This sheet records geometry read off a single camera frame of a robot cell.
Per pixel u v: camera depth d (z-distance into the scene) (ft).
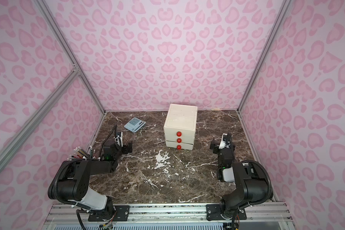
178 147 3.07
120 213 2.41
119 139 2.62
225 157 2.19
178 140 2.90
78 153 2.64
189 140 2.89
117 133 2.68
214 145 2.69
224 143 2.51
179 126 2.81
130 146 2.89
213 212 2.41
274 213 2.47
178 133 2.72
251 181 1.50
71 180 1.50
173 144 3.07
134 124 3.58
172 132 2.81
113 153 2.46
